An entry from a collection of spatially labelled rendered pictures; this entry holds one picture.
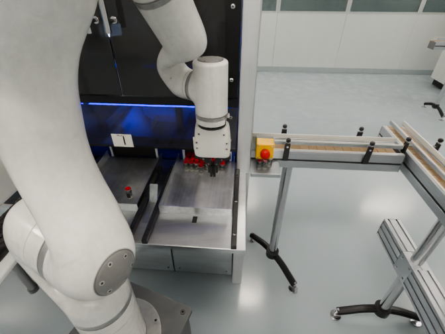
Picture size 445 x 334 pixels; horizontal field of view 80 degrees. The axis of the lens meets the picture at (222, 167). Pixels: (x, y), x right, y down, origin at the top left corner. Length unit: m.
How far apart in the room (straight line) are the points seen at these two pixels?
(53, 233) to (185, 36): 0.37
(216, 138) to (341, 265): 1.53
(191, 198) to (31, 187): 0.71
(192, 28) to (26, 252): 0.44
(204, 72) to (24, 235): 0.45
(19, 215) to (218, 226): 0.60
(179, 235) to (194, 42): 0.60
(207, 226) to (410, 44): 5.85
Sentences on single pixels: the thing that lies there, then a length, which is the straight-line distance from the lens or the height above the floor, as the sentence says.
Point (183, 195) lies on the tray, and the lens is 1.04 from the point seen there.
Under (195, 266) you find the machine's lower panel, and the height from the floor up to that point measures 0.16.
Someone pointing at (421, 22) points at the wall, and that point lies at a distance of 6.36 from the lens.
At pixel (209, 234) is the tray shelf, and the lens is 0.90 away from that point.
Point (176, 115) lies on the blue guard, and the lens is 1.05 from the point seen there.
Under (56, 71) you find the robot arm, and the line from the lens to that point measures 0.35.
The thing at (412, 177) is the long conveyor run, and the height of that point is 0.87.
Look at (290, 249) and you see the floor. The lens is 2.02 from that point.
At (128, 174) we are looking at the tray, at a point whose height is 0.88.
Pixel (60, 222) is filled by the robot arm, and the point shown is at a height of 1.32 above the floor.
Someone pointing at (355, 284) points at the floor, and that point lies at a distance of 2.00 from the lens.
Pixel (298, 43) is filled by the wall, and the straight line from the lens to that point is 5.71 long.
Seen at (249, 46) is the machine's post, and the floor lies 1.39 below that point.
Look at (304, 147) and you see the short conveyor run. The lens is 1.28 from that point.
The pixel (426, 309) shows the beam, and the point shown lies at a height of 0.51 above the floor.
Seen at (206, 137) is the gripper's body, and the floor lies 1.22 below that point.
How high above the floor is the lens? 1.58
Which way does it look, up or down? 36 degrees down
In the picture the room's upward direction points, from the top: straight up
